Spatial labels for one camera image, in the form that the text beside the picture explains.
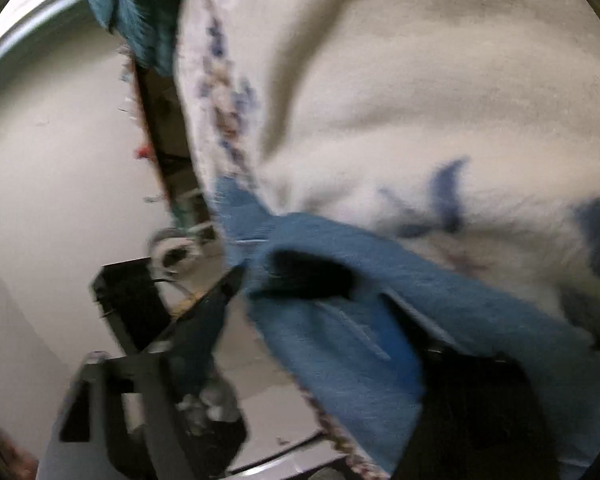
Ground blue denim pants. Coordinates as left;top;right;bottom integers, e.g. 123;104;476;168
213;177;600;479

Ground grey round floor object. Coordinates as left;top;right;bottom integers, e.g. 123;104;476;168
147;228;204;278

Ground white floral fleece blanket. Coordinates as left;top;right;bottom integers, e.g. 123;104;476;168
175;0;600;351

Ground teal velvet pillow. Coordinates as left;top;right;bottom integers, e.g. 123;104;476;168
87;0;182;77

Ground wooden bed frame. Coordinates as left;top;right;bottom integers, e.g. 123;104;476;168
128;58;216;244

